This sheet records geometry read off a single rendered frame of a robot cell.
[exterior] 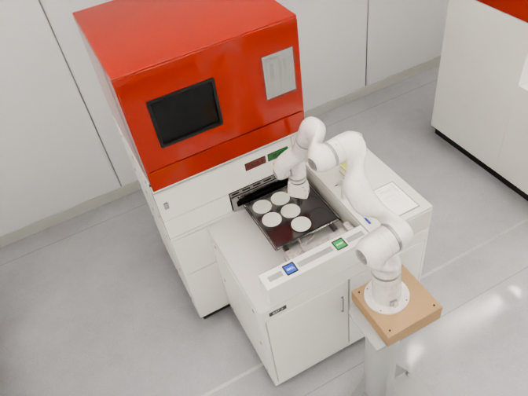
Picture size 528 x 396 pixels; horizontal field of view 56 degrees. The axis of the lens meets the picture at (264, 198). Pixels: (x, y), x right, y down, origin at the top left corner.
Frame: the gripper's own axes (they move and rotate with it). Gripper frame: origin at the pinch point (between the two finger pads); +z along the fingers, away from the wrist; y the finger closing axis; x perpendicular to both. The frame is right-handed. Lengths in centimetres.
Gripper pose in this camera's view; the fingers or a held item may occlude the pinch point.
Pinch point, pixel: (299, 201)
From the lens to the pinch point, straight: 248.3
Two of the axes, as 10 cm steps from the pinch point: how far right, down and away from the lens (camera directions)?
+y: 9.3, 1.7, -3.3
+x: 3.5, -6.9, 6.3
